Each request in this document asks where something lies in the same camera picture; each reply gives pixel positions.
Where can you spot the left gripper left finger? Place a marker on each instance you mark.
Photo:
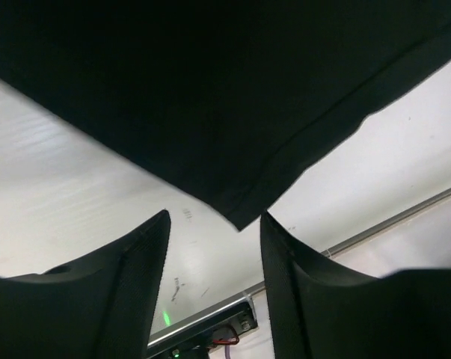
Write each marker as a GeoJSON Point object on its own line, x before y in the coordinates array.
{"type": "Point", "coordinates": [100, 305]}

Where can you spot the black shorts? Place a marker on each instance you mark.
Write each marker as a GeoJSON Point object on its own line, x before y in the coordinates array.
{"type": "Point", "coordinates": [229, 101]}

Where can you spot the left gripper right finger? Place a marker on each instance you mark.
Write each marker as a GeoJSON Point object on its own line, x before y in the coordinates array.
{"type": "Point", "coordinates": [321, 309]}

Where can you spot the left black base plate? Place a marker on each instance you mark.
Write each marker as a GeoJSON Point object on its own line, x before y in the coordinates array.
{"type": "Point", "coordinates": [224, 328]}

